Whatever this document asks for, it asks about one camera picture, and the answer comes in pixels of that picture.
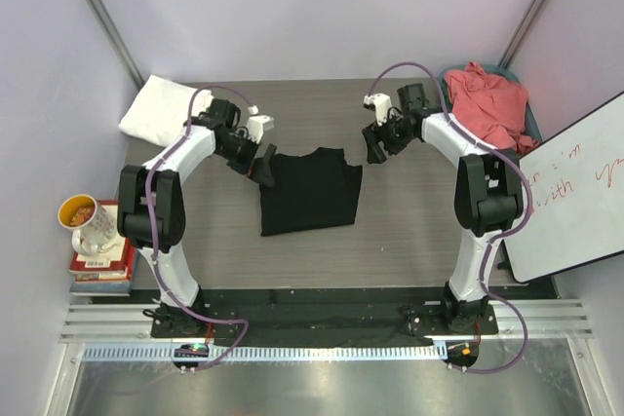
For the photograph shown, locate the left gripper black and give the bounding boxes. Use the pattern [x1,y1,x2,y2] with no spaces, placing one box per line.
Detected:
[215,131,275,187]

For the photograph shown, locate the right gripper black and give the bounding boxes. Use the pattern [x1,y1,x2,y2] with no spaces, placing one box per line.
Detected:
[361,110,414,165]

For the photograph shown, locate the black floral t shirt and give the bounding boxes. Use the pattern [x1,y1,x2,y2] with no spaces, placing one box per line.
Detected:
[260,147,363,237]

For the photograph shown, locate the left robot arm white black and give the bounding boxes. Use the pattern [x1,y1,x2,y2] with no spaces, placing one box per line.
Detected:
[117,99,276,338]

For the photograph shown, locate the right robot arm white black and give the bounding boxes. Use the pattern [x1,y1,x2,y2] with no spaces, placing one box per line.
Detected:
[362,84,524,334]

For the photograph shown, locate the bottom book in stack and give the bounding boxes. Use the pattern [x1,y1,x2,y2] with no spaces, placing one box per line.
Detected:
[69,241,137,297]

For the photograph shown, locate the folded white t shirt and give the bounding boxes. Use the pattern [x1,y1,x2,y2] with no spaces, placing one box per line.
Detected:
[118,75,195,147]

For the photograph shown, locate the pink crumpled t shirt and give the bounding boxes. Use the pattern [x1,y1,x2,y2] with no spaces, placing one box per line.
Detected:
[444,62,538,155]

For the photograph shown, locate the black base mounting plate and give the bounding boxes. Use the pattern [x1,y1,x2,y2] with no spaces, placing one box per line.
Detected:
[143,287,499,339]

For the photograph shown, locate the red top book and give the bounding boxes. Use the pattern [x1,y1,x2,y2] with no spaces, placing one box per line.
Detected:
[72,200,129,268]

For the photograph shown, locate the floral mug yellow inside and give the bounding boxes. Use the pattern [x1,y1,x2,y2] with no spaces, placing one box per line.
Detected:
[58,194,120,256]

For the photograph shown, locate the whiteboard with red writing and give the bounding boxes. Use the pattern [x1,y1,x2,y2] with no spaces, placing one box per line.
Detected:
[504,94,623,284]

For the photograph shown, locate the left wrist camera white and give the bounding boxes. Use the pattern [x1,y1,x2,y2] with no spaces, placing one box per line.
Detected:
[245,105,274,144]

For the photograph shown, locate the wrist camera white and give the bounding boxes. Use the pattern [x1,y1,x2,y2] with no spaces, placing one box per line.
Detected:
[245,105,274,144]
[363,94,392,127]

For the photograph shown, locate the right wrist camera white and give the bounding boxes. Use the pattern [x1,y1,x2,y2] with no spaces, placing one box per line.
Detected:
[363,94,392,127]

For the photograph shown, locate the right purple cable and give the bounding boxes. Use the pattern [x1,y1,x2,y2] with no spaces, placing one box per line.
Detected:
[366,62,533,375]

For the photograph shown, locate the purple cable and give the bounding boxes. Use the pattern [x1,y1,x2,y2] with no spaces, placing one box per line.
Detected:
[145,86,258,371]
[366,62,533,375]

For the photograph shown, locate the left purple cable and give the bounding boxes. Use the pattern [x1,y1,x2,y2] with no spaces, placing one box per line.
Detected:
[145,86,258,371]

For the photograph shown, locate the white slotted cable duct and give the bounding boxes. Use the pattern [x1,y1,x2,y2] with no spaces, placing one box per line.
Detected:
[83,342,448,363]

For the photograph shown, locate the aluminium rail frame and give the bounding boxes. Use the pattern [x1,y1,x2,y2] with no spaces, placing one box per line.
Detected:
[60,300,593,348]

